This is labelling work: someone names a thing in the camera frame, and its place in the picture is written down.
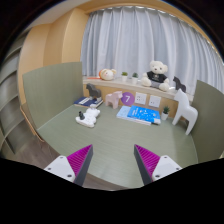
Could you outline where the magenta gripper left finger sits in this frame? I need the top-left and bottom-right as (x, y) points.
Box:
(43, 143), (94, 187)

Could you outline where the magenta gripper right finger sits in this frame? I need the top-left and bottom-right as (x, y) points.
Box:
(133, 143), (183, 186)

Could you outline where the black charger plug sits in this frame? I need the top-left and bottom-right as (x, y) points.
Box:
(79, 111), (85, 120)

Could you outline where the white charger adapter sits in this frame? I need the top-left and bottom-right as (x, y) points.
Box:
(86, 108), (100, 119)

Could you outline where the small potted plant right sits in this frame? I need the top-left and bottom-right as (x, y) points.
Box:
(161, 106), (170, 121)

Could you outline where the small potted plant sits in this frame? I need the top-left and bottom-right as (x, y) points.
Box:
(161, 106), (170, 121)
(121, 72), (128, 82)
(132, 72), (138, 85)

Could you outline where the light blue book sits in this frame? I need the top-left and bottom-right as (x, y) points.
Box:
(116, 106), (150, 125)

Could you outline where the dark blue book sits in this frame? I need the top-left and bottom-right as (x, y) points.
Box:
(74, 97), (103, 107)

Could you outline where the large white wooden horse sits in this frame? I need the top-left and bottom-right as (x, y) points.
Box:
(172, 89), (198, 135)

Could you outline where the green right partition panel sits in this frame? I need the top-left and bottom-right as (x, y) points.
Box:
(191, 81), (224, 163)

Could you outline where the green partition panel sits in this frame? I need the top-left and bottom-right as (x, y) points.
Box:
(191, 81), (224, 163)
(23, 62), (83, 128)

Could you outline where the purple round number sign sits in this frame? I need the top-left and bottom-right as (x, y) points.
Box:
(121, 92), (135, 106)

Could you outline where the dark grey wooden horse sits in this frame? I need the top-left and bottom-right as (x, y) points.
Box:
(86, 83), (101, 99)

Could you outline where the grey shelf unit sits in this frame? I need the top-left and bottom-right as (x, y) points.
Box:
(0, 32), (34, 160)

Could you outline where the pink wooden horse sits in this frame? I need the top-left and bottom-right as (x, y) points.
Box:
(105, 91), (123, 109)

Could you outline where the green left partition panel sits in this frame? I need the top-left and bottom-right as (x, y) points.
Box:
(23, 62), (83, 128)

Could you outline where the small dark horse figure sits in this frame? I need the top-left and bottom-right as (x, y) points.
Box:
(173, 76), (186, 93)

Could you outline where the white teddy bear black shirt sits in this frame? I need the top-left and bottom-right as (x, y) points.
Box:
(141, 61), (170, 92)

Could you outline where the small potted plant middle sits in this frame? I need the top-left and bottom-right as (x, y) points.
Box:
(132, 72), (138, 85)

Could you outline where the small potted plant left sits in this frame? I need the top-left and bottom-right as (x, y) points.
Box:
(121, 72), (128, 82)

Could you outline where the cream plush toy head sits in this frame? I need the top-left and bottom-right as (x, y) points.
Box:
(99, 69), (117, 81)

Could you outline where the white grey curtain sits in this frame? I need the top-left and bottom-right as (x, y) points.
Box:
(81, 6), (224, 94)

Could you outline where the white wall socket right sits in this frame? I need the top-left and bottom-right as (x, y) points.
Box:
(149, 95), (161, 108)

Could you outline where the white wall socket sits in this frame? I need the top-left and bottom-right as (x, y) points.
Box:
(149, 95), (161, 108)
(135, 92), (147, 105)

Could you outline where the white wall socket left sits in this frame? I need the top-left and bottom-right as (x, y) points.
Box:
(135, 92), (147, 105)

